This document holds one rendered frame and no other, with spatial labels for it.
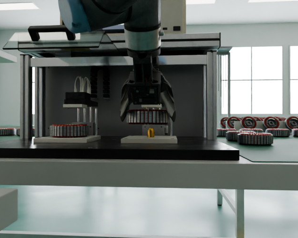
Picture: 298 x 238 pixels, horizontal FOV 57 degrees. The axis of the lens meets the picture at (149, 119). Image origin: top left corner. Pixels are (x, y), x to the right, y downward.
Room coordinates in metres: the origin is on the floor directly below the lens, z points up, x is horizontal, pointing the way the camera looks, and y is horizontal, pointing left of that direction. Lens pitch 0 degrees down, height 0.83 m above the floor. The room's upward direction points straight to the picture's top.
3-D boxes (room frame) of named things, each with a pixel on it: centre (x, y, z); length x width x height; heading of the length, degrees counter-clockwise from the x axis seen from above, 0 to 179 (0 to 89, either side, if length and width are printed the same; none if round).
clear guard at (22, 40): (0.83, 0.23, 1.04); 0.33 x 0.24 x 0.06; 176
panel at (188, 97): (1.07, 0.10, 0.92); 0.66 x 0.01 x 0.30; 86
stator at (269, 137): (0.93, -0.36, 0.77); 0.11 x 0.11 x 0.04
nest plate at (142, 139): (0.80, -0.01, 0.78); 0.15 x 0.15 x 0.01; 86
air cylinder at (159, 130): (0.95, -0.02, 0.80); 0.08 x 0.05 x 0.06; 86
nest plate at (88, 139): (0.82, 0.24, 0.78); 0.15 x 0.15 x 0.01; 86
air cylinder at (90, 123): (0.97, 0.23, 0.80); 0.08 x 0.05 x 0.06; 86
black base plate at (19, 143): (0.83, 0.11, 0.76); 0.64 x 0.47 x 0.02; 86
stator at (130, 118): (0.71, 0.00, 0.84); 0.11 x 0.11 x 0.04
